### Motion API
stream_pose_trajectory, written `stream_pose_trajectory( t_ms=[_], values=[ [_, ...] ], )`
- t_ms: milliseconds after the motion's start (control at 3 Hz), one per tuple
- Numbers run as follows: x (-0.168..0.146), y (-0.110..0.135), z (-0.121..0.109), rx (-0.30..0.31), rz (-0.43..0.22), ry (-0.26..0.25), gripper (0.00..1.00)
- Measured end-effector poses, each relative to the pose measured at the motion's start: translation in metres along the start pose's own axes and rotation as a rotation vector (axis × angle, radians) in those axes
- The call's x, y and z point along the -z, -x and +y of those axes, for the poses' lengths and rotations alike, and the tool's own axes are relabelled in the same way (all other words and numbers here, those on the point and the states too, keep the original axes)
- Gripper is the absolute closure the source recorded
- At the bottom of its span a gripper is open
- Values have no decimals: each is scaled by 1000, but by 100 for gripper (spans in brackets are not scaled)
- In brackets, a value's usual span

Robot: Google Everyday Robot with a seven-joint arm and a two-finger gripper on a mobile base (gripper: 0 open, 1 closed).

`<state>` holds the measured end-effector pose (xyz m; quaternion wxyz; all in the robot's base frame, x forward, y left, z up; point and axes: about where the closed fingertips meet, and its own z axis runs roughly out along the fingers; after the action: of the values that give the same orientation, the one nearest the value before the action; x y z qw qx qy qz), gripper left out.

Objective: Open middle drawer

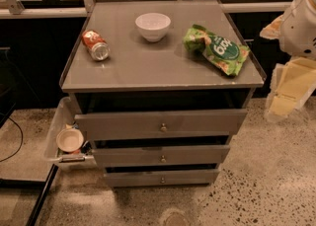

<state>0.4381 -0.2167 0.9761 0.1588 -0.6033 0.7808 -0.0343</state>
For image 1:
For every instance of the grey top drawer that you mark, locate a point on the grey top drawer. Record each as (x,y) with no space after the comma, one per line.
(140,125)

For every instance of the grey bottom drawer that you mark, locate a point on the grey bottom drawer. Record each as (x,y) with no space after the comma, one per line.
(162,178)

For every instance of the grey drawer cabinet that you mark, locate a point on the grey drawer cabinet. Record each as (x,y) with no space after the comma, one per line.
(144,76)

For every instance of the orange soda can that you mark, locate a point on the orange soda can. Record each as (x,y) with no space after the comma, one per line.
(96,45)

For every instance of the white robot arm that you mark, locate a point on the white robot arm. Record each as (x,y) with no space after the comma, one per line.
(298,30)

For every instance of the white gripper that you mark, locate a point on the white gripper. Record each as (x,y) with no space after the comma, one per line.
(298,29)

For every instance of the small beige bowl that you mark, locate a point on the small beige bowl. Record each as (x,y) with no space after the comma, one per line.
(69,140)

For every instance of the grey drawer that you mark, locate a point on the grey drawer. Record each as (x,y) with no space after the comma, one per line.
(162,178)
(161,156)
(140,125)

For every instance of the white ceramic bowl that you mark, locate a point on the white ceramic bowl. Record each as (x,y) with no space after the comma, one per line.
(153,26)

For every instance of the green chip bag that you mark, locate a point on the green chip bag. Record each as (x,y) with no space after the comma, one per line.
(223,53)

